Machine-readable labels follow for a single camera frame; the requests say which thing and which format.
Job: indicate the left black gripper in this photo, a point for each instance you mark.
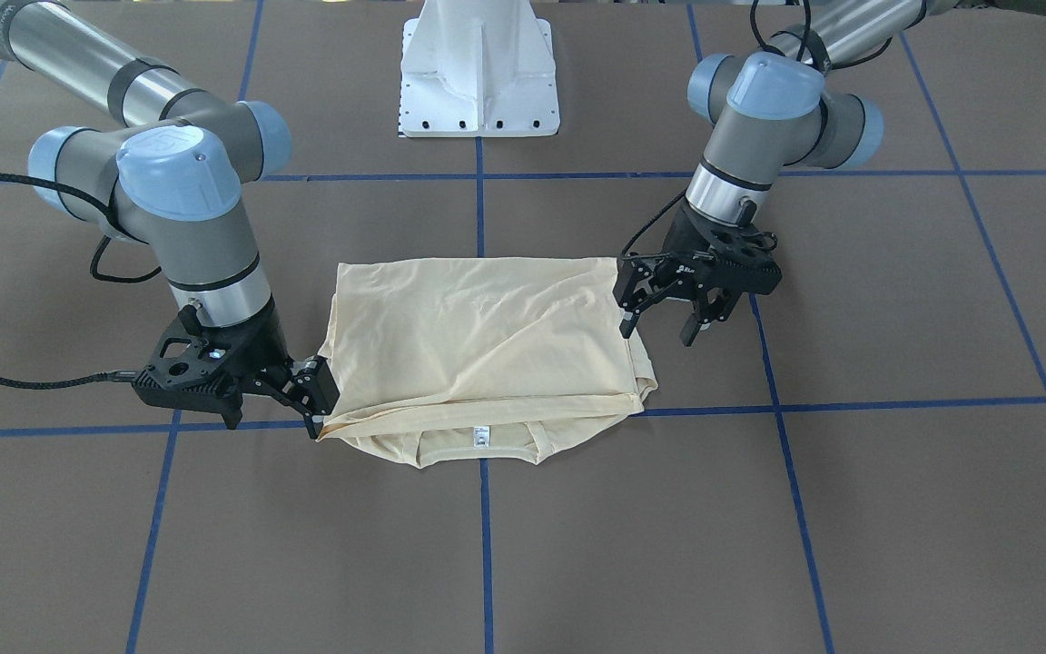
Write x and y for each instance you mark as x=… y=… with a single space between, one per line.
x=679 y=238

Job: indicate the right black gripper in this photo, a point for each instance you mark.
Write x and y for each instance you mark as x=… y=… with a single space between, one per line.
x=263 y=350

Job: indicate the beige long-sleeve graphic shirt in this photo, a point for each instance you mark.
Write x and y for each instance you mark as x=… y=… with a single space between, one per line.
x=448 y=359

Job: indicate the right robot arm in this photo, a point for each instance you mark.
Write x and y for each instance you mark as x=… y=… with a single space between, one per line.
x=170 y=177

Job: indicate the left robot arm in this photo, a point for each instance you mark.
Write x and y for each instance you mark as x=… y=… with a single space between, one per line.
x=769 y=109

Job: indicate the brown table mat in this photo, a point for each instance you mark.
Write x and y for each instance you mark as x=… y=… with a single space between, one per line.
x=855 y=463

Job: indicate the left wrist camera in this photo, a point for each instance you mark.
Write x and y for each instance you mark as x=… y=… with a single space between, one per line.
x=741 y=259

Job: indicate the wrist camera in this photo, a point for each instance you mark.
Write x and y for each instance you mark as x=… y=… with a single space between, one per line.
x=196 y=368
x=741 y=259

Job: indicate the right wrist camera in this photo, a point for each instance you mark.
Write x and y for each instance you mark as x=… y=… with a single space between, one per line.
x=196 y=368

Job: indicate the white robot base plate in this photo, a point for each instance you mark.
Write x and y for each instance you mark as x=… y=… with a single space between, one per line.
x=478 y=69

